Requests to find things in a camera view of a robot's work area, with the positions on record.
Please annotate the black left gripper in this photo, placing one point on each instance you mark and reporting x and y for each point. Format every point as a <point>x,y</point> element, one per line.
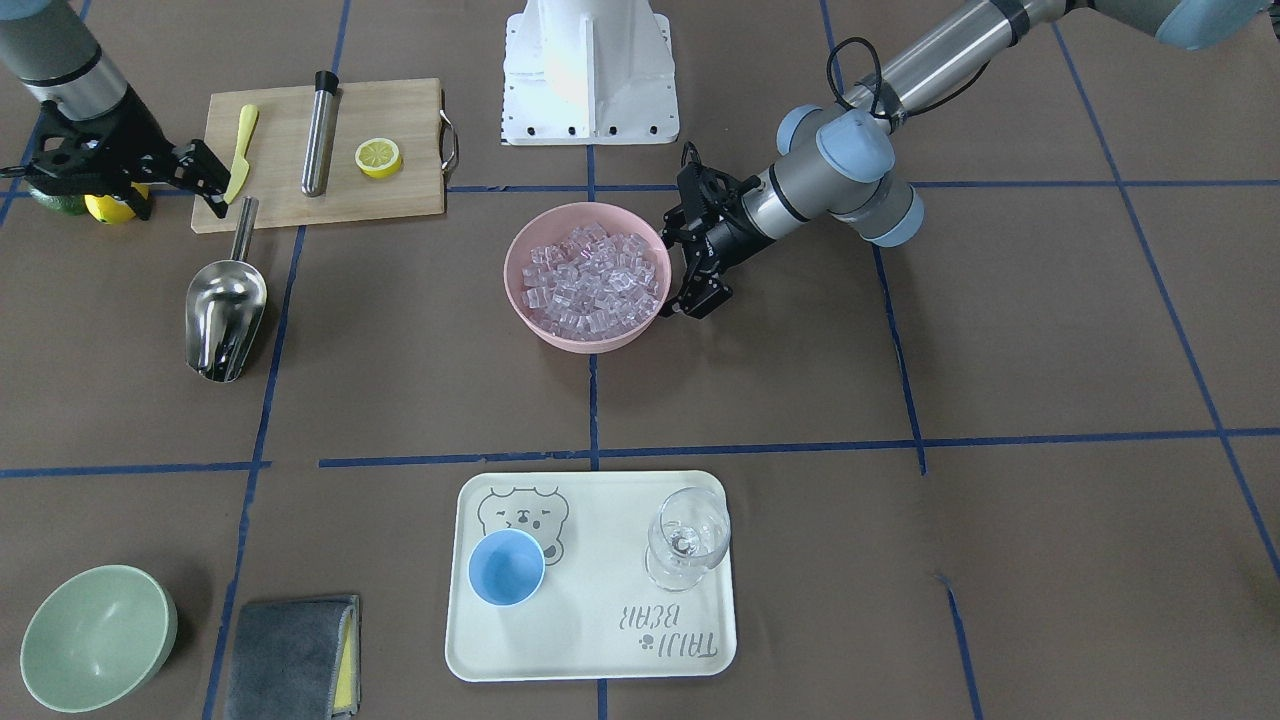
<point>733,238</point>

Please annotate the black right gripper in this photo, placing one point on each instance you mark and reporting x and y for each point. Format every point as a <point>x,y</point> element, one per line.
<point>133,130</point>

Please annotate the metal ice scoop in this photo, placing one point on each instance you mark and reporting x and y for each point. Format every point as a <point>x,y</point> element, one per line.
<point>225,302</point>

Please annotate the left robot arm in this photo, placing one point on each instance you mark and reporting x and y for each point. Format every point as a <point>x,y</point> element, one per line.
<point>837,160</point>

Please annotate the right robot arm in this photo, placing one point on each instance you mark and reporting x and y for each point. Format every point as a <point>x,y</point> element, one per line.
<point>47,46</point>

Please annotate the clear ice cubes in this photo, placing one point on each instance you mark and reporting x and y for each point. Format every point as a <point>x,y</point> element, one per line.
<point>592,285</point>

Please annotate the light blue cup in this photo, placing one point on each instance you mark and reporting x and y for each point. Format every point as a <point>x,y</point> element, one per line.
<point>506,567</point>

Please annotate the yellow plastic knife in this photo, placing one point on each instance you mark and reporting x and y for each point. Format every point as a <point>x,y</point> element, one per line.
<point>240,168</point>

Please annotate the yellow lemon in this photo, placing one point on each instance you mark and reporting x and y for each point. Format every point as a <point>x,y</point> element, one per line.
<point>107,210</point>

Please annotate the pink bowl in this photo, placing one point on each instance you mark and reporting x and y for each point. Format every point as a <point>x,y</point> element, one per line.
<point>552,226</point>

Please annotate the steel cylinder tool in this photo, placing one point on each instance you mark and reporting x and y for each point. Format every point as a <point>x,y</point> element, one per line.
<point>321,134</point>

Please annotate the lemon half slice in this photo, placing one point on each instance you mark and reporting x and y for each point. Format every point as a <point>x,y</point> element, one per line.
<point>379,158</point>

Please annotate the clear wine glass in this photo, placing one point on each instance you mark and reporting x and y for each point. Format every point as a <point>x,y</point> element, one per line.
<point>689,536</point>

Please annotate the cream bear tray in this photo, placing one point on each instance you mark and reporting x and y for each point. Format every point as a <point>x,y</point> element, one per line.
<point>597,614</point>

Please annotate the green bowl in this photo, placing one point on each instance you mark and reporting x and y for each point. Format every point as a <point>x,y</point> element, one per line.
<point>98,637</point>

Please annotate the grey yellow cloth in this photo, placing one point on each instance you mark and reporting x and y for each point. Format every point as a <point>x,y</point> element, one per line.
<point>296,659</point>

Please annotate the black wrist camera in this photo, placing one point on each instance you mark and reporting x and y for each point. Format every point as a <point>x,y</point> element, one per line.
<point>708,197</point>

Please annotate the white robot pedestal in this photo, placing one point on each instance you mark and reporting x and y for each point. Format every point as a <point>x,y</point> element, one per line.
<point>588,73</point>

